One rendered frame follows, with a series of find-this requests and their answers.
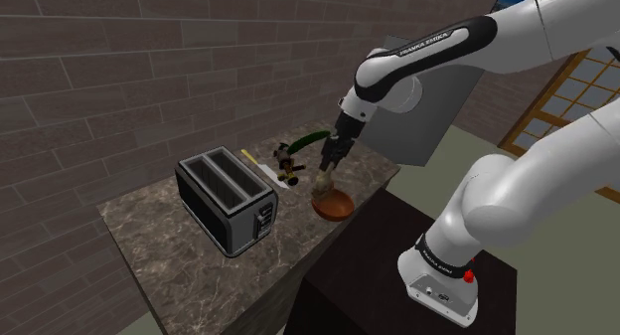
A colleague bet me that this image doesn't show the dark robot stand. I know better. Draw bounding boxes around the dark robot stand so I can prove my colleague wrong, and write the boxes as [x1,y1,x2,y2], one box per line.
[283,187,518,335]

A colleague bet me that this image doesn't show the beige pear-shaped object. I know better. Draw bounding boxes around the beige pear-shaped object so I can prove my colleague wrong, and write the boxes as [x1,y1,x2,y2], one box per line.
[312,169,337,200]

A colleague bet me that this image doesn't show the knife with yellow handle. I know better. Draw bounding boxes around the knife with yellow handle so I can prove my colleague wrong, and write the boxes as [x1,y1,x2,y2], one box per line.
[240,148,291,190]

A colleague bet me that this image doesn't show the green cucumber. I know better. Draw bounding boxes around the green cucumber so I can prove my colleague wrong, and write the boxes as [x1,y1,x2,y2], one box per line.
[287,129,333,156]

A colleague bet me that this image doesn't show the brown bowl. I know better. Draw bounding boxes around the brown bowl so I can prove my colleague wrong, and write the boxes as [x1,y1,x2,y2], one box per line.
[310,188,356,223]

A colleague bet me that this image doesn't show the wooden framed window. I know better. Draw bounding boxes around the wooden framed window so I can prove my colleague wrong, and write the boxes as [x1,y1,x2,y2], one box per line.
[498,47,620,205]

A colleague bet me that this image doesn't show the blue wall picture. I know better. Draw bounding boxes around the blue wall picture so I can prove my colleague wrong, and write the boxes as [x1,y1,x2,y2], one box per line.
[489,0,533,14]

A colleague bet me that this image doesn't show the black and silver toaster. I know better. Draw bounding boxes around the black and silver toaster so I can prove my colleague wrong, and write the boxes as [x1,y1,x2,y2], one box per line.
[174,145,279,258]

